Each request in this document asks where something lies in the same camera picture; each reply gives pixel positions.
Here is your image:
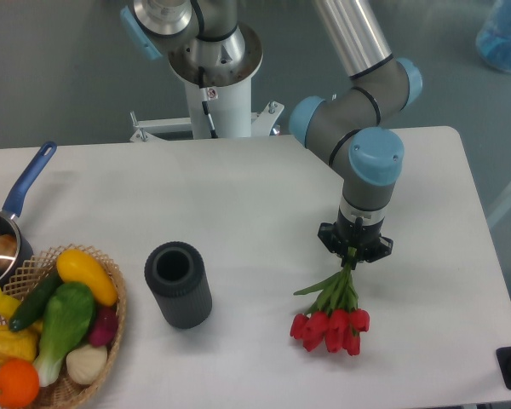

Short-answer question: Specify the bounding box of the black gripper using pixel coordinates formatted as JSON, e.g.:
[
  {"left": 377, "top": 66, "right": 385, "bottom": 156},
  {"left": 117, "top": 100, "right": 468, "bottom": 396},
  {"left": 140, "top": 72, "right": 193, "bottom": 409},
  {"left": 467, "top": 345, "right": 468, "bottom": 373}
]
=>
[{"left": 318, "top": 213, "right": 393, "bottom": 269}]

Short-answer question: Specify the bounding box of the red tulip bouquet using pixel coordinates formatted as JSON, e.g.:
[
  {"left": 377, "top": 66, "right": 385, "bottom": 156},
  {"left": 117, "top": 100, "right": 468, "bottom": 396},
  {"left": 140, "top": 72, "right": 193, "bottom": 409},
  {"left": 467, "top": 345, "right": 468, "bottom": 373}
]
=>
[{"left": 290, "top": 247, "right": 370, "bottom": 356}]

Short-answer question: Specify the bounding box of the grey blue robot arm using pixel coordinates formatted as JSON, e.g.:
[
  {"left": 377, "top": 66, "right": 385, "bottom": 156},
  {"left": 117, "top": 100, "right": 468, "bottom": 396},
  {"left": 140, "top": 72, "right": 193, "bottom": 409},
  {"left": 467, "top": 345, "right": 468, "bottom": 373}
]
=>
[{"left": 120, "top": 1, "right": 422, "bottom": 265}]

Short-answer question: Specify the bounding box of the dark grey ribbed vase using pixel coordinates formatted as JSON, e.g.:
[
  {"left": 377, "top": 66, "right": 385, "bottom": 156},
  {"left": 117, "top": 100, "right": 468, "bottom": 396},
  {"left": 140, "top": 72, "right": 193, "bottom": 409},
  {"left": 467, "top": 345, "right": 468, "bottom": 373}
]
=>
[{"left": 144, "top": 241, "right": 213, "bottom": 329}]

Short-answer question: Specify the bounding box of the blue plastic bag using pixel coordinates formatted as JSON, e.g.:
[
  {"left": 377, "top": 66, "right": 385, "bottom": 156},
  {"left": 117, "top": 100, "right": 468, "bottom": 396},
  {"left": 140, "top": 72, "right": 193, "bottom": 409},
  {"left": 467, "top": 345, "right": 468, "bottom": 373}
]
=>
[{"left": 475, "top": 0, "right": 511, "bottom": 73}]

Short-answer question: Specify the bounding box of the purple red radish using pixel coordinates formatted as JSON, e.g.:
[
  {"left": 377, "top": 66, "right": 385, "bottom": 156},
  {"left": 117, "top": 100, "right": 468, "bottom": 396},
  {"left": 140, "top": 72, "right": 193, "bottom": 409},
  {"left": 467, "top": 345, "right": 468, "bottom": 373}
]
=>
[{"left": 88, "top": 307, "right": 118, "bottom": 347}]

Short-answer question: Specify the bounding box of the yellow squash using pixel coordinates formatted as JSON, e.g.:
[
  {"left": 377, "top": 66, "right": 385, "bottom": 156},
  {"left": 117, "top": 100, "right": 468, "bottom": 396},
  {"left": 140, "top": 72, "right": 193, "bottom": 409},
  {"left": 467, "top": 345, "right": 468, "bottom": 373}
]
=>
[{"left": 56, "top": 248, "right": 118, "bottom": 307}]

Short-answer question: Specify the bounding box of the green bok choy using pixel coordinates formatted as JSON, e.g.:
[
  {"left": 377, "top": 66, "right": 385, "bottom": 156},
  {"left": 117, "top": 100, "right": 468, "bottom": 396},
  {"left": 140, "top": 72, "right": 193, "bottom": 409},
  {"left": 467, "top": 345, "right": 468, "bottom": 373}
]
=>
[{"left": 33, "top": 282, "right": 95, "bottom": 388}]

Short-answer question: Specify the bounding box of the white garlic bulb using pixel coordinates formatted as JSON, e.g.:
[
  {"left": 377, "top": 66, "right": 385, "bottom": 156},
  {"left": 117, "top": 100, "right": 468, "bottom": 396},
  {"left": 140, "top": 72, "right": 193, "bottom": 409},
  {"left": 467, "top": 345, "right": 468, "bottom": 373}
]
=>
[{"left": 66, "top": 344, "right": 107, "bottom": 385}]

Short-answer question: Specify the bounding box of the woven wicker basket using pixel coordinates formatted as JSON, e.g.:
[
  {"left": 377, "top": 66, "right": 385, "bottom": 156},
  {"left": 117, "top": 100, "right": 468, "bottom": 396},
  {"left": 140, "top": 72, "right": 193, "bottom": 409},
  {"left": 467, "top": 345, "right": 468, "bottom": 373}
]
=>
[{"left": 0, "top": 245, "right": 126, "bottom": 408}]

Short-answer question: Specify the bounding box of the green cucumber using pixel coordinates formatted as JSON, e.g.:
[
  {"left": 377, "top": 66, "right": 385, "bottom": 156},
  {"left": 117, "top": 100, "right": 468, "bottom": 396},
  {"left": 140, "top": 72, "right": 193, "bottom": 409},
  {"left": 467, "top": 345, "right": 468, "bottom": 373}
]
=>
[{"left": 9, "top": 270, "right": 63, "bottom": 332}]

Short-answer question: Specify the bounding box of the yellow banana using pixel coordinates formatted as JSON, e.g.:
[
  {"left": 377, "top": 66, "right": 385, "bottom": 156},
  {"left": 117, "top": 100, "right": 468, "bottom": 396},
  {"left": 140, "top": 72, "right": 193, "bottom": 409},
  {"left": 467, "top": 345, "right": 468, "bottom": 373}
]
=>
[{"left": 0, "top": 288, "right": 43, "bottom": 335}]

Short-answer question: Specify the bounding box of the orange fruit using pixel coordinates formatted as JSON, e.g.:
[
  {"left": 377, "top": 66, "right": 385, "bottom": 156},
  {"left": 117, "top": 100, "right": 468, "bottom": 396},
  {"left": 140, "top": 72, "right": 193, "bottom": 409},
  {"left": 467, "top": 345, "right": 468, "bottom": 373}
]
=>
[{"left": 0, "top": 359, "right": 40, "bottom": 408}]

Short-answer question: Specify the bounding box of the yellow pumpkin gourd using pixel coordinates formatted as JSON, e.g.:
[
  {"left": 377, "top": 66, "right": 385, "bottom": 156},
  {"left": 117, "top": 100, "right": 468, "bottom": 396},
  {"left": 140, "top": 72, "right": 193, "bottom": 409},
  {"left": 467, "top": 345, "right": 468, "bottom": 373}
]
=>
[{"left": 0, "top": 325, "right": 39, "bottom": 366}]

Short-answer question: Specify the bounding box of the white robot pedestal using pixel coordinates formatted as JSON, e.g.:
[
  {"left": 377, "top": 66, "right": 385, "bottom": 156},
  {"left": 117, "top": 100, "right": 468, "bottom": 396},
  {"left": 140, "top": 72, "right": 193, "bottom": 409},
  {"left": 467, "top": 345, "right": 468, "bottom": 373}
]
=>
[{"left": 130, "top": 22, "right": 284, "bottom": 141}]

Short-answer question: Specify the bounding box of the black cable on pedestal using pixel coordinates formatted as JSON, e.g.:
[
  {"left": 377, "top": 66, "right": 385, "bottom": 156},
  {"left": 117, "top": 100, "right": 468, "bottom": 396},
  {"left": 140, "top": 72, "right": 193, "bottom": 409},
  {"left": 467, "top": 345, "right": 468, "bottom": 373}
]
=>
[{"left": 197, "top": 66, "right": 219, "bottom": 139}]

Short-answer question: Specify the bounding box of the blue handled saucepan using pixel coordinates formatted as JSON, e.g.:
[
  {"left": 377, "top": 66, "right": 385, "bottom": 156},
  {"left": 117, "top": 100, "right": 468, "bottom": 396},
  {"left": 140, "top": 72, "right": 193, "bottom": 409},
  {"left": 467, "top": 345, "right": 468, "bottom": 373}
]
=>
[{"left": 0, "top": 141, "right": 57, "bottom": 286}]

